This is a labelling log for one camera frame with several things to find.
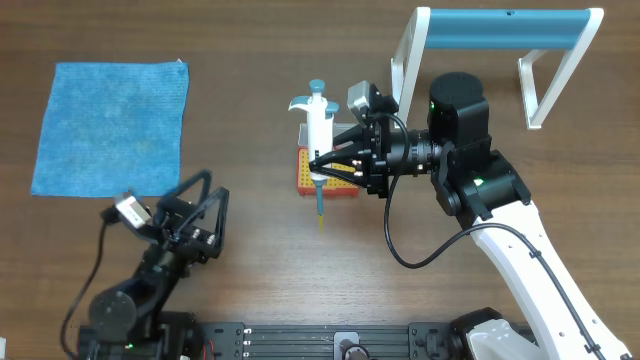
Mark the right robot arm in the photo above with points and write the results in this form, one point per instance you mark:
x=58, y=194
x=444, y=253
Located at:
x=505, y=240

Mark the white and blue stand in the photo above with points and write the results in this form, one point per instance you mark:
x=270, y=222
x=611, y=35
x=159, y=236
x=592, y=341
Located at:
x=500, y=29

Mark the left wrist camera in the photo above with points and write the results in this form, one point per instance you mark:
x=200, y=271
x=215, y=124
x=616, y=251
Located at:
x=131, y=210

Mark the blue cloth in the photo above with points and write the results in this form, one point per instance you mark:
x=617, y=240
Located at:
x=110, y=130

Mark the white pipette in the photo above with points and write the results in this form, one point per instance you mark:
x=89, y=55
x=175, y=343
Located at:
x=318, y=132

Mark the red and yellow tip box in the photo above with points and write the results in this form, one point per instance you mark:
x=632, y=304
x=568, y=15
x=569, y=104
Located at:
x=306, y=167

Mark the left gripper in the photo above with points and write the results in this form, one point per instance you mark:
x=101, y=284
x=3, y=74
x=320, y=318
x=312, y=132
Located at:
x=182, y=240

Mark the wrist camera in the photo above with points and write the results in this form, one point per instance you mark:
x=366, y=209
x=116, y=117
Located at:
x=358, y=99
x=131, y=210

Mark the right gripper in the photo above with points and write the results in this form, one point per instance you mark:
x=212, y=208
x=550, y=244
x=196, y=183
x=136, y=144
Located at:
x=377, y=155

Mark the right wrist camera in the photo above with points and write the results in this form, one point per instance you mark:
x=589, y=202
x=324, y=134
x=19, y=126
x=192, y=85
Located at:
x=358, y=99

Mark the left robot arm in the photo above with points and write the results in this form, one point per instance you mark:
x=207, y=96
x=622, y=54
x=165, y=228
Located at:
x=150, y=285

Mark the mounting rail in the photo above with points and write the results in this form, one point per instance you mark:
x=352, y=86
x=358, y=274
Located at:
x=300, y=340

